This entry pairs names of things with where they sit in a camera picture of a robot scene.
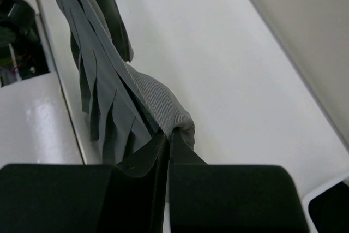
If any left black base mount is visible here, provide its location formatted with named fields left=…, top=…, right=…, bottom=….
left=1, top=0, right=50, bottom=87

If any grey pleated skirt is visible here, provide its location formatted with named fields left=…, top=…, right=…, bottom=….
left=56, top=0, right=195, bottom=164

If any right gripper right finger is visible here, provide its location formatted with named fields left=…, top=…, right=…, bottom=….
left=169, top=130, right=309, bottom=232

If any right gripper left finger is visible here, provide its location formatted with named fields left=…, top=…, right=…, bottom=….
left=1, top=133, right=167, bottom=232

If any aluminium table edge rail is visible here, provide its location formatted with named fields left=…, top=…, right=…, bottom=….
left=35, top=0, right=98, bottom=164

